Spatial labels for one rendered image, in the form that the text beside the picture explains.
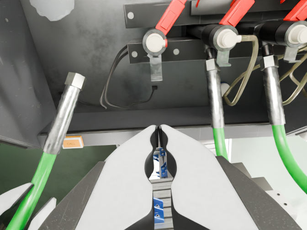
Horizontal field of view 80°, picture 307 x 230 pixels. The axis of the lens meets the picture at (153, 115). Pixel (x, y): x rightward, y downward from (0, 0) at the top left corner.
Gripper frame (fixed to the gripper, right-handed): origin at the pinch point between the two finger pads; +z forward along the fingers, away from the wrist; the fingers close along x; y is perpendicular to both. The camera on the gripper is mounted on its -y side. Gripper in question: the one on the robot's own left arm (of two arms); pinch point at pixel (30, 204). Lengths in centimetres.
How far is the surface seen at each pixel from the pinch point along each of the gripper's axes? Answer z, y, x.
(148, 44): 19.0, -6.0, 0.2
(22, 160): -20, 181, -64
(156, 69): 19.0, -3.2, 2.2
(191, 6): 33.9, -1.8, 0.5
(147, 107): 28.9, 29.1, 3.9
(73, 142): 8.6, 27.3, -6.3
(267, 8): 40.1, -4.9, 10.9
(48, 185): -27, 198, -34
